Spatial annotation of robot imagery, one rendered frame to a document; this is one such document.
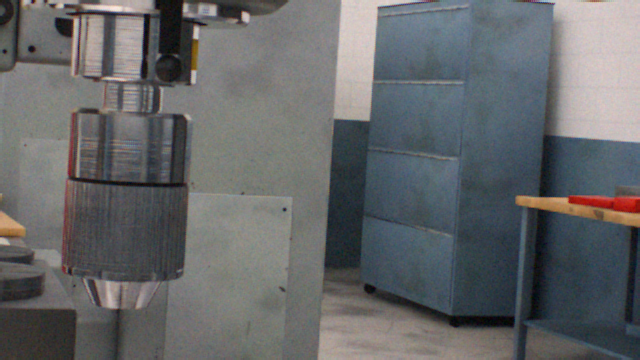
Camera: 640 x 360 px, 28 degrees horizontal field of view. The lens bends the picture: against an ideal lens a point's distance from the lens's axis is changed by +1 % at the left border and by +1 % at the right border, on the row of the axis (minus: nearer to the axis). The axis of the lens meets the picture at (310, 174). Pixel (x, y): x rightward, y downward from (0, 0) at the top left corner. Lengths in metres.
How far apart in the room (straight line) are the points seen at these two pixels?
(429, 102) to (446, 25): 0.50
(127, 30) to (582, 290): 7.36
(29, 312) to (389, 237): 7.82
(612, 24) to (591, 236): 1.24
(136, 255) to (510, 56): 7.39
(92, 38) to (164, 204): 0.07
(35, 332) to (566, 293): 7.22
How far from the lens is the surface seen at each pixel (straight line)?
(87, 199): 0.48
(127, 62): 0.47
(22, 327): 0.78
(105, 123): 0.48
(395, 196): 8.49
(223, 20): 0.47
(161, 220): 0.48
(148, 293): 0.49
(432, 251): 7.99
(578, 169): 7.84
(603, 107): 7.69
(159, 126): 0.48
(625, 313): 7.21
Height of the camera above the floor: 1.27
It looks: 3 degrees down
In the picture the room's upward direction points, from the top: 4 degrees clockwise
